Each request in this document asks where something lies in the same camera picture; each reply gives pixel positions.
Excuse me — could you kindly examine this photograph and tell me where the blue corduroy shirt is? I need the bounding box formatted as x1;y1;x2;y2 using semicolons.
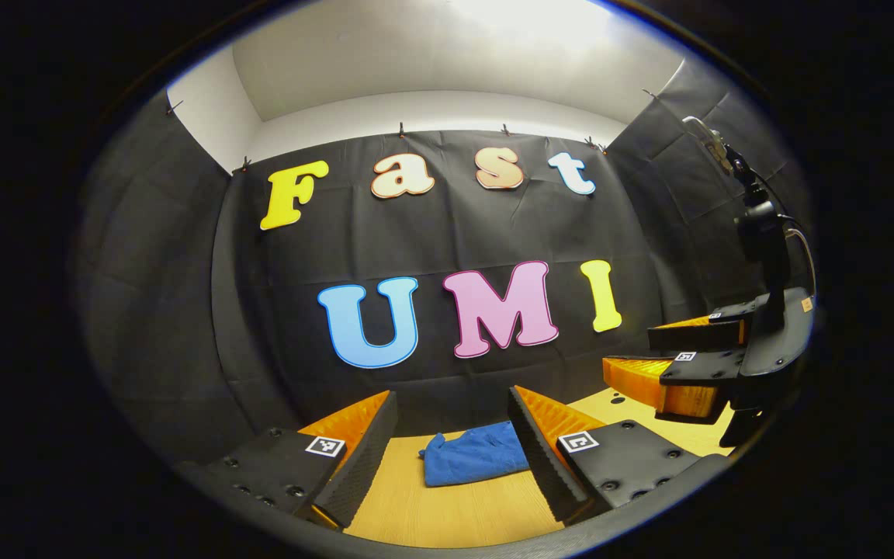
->
418;421;532;488

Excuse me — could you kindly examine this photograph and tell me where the black backdrop cloth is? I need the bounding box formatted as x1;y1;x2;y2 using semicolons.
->
71;58;816;467

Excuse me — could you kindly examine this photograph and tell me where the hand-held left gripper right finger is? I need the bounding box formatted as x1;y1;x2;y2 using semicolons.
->
507;385;732;526

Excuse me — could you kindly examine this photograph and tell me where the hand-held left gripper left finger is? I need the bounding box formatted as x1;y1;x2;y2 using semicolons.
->
182;390;400;531

